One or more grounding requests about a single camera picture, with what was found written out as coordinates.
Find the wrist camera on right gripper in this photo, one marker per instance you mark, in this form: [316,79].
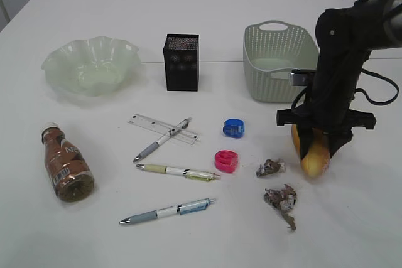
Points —
[301,77]

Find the golden bread loaf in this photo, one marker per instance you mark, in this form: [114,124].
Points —
[317,159]

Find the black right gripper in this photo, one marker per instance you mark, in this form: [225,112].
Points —
[325,106]

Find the brown coffee drink bottle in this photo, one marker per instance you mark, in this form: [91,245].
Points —
[68,171]

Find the pale green wavy glass bowl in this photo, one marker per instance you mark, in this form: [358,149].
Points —
[92,67]

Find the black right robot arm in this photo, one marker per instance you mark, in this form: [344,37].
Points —
[346,38]

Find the black mesh pen holder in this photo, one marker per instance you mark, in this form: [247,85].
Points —
[181,55]

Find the small paper piece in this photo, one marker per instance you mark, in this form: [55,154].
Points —
[270,167]

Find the pink pencil sharpener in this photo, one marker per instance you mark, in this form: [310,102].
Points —
[226,161]

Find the grey-green plastic basket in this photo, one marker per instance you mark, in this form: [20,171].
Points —
[271,50]

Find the large paper piece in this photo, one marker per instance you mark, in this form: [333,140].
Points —
[283,200]

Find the beige grip white pen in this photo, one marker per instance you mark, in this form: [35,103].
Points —
[187,173]

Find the grey grip white pen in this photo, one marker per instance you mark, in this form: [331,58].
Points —
[163,137]

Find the clear plastic ruler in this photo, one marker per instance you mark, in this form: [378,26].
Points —
[160,127]

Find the blue grip white pen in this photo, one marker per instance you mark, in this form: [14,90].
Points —
[181,209]

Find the blue pencil sharpener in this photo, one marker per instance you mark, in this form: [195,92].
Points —
[233,128]

